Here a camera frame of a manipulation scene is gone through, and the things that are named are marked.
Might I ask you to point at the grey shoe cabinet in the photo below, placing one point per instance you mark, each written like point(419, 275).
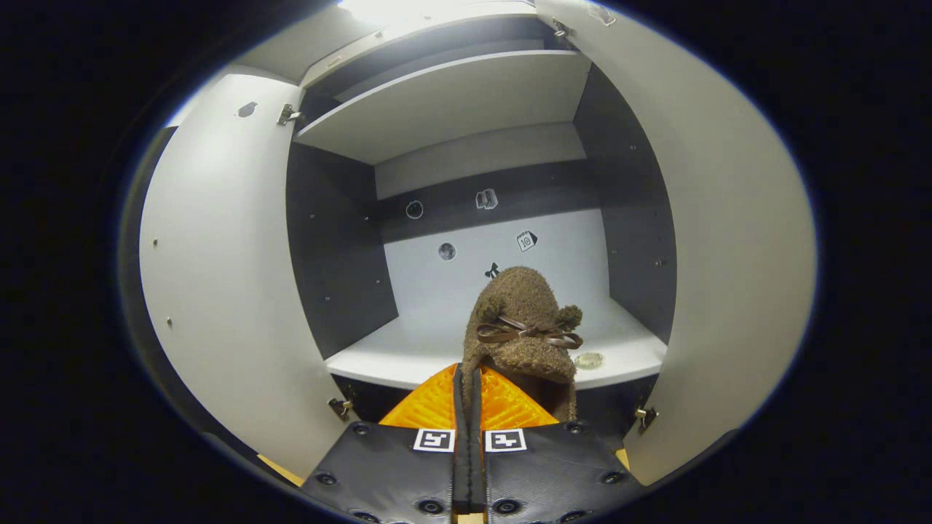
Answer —
point(451, 102)

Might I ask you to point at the brown fuzzy shoe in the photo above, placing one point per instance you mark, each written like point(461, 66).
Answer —
point(520, 306)

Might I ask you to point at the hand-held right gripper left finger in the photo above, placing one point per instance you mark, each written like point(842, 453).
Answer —
point(393, 473)

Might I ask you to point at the large ceiling light panel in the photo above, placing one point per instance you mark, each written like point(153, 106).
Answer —
point(437, 7)

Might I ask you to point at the grey cabinet door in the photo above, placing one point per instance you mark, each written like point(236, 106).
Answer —
point(728, 255)
point(218, 255)

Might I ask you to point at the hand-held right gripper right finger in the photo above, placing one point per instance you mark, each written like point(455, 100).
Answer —
point(546, 473)

